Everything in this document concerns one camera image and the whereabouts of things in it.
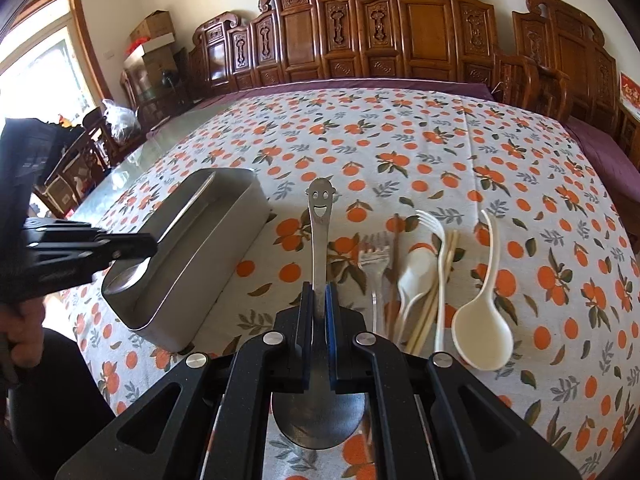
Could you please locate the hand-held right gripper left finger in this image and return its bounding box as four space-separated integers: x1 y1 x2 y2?
55 282 313 480

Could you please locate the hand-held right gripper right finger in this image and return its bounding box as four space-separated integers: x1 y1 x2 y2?
325 282 583 480

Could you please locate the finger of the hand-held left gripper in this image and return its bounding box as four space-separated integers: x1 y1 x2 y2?
22 222 156 256
25 247 156 291

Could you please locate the metal fork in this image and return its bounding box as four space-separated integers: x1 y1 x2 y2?
357 232 396 333

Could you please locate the grey metal container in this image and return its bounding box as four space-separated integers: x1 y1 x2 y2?
101 167 273 351

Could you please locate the small white plastic spoon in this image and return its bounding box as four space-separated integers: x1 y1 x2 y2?
396 247 438 341

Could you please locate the smiley face metal spoon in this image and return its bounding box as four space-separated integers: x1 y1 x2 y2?
270 177 368 451

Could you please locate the white plastic fork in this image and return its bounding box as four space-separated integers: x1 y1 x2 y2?
415 209 449 353

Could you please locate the light wooden chopstick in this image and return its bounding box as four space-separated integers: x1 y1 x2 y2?
410 230 459 356
404 230 455 355

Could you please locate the large white soup spoon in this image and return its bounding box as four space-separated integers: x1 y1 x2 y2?
451 209 515 372

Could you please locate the person's left hand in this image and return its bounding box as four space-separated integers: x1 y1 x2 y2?
0 302 47 386

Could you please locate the dark wooden chair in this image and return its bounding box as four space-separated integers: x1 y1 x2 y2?
32 112 128 218

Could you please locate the wooden framed window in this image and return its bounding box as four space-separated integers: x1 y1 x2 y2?
0 0 113 128

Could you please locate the clear plastic bag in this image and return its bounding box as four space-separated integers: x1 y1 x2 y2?
101 99 144 142

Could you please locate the large brown cardboard box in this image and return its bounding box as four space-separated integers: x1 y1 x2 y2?
123 50 179 92

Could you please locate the person's dark clothing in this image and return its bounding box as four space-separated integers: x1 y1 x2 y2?
0 327 117 480

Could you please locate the white cardboard box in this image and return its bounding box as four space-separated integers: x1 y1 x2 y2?
125 34 177 60

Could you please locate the orange fruit print tablecloth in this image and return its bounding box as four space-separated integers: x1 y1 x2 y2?
50 87 640 480

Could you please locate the carved wooden armchair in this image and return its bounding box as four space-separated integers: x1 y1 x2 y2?
187 15 261 98
492 0 623 128

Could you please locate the red wall poster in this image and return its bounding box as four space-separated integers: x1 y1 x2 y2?
620 72 640 107

